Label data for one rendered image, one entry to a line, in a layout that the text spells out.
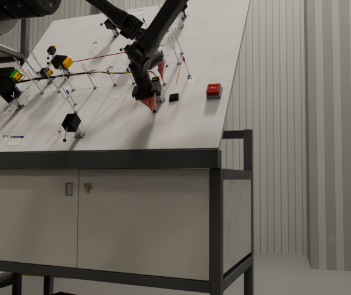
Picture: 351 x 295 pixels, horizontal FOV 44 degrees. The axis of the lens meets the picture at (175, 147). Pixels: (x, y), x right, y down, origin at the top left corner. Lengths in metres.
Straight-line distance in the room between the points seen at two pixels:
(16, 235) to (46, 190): 0.25
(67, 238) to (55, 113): 0.56
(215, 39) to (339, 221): 2.35
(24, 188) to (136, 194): 0.53
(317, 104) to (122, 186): 2.57
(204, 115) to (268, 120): 2.99
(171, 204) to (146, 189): 0.11
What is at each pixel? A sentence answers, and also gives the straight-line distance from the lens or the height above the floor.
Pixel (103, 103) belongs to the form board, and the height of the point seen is 1.08.
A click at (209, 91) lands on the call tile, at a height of 1.10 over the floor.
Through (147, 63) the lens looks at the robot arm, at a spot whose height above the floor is 1.15.
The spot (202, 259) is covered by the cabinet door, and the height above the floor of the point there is 0.48.
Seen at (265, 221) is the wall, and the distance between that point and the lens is 4.59.
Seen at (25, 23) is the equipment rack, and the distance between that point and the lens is 2.64.
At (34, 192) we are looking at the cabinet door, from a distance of 1.92.
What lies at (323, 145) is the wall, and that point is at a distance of 3.91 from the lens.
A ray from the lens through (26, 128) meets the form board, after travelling 2.02.
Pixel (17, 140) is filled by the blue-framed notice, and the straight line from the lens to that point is 1.99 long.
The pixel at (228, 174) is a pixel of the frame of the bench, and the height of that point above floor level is 0.78.
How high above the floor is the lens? 0.77
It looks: 4 degrees up
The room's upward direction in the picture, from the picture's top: straight up
